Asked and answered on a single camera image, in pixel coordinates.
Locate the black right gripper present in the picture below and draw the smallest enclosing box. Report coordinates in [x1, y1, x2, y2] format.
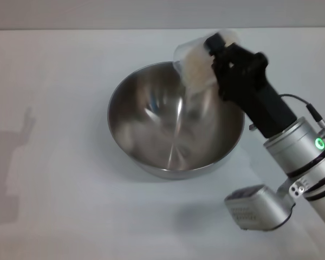
[204, 34, 298, 139]

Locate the white rice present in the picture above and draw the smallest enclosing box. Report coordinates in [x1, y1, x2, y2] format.
[178, 30, 239, 131]

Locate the clear plastic measuring cup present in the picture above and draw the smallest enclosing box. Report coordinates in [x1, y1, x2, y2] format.
[173, 29, 242, 96]

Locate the stainless steel bowl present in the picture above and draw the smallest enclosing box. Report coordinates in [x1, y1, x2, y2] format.
[107, 61, 246, 181]

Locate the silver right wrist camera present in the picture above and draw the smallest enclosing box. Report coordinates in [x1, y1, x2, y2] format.
[224, 184, 294, 232]

